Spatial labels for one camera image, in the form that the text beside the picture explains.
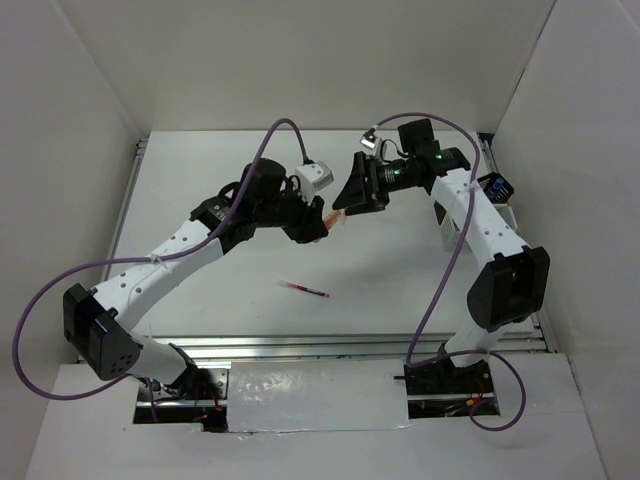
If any clear spray bottle blue cap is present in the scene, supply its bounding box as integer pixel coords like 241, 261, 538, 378
491, 176, 504, 195

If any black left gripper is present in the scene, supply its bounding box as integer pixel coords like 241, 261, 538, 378
254, 180, 328, 244

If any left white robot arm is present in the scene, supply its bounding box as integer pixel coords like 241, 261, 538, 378
63, 158, 333, 399

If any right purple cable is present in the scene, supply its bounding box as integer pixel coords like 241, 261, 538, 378
372, 112, 526, 432

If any orange lead case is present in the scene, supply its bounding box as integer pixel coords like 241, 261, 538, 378
323, 210, 346, 232

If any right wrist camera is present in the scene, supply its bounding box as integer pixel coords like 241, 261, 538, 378
360, 126, 386, 162

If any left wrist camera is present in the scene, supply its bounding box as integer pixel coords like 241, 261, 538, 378
295, 162, 334, 201

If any white foil cover board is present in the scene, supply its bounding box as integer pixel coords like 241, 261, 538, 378
227, 359, 410, 433

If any red gel pen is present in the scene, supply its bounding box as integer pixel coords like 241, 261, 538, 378
277, 280, 330, 299

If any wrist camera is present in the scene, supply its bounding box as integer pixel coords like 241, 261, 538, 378
295, 162, 334, 201
360, 126, 386, 162

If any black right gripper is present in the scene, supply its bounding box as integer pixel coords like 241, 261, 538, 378
332, 150, 415, 216

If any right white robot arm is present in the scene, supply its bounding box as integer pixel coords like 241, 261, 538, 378
333, 118, 550, 392

